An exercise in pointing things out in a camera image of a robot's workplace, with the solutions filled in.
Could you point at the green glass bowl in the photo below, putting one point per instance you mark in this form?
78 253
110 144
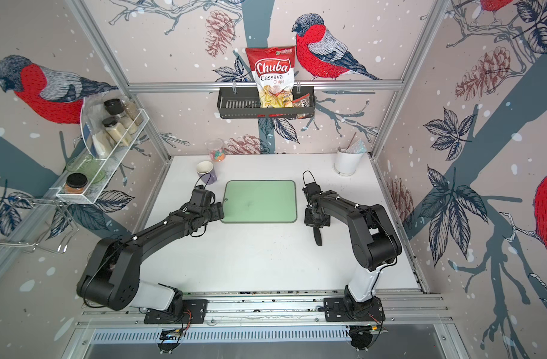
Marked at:
86 164

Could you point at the red Chuba cassava chips bag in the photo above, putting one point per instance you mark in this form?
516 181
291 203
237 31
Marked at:
273 73

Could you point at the short jar with black lid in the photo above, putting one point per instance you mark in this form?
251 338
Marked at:
76 183

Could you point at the black kitchen knife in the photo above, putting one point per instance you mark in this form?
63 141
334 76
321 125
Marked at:
317 236

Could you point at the purple mug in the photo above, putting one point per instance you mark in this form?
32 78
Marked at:
206 172

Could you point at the green cutting board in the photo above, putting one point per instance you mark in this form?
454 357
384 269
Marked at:
260 202

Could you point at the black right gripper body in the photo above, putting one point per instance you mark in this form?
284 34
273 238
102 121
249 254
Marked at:
314 221

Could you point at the black-lid spice jar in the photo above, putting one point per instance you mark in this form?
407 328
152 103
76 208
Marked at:
117 131
126 112

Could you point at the white utensil holder cup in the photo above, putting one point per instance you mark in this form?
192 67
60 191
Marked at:
348 159

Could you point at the black wire wall basket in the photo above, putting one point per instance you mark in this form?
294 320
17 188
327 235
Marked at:
245 103

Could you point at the chrome wire wall rack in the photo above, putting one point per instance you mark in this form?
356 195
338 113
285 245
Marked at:
49 226

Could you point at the clear acrylic wall shelf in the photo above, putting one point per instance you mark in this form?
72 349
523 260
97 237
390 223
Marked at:
100 145

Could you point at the black-lid spice jar front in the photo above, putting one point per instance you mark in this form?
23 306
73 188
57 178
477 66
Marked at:
117 131

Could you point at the small dark snack packet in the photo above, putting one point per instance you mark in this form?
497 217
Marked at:
303 102

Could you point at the black-lid spice jar rear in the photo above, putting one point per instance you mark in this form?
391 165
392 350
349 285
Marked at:
126 112

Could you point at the clear cup with candies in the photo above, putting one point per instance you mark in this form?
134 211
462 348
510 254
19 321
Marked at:
215 149

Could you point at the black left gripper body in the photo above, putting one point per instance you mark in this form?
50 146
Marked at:
213 213

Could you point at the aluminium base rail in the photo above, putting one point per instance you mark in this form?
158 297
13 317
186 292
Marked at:
284 308

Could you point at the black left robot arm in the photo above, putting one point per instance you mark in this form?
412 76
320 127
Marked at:
112 275

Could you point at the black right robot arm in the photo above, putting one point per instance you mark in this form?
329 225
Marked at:
374 242

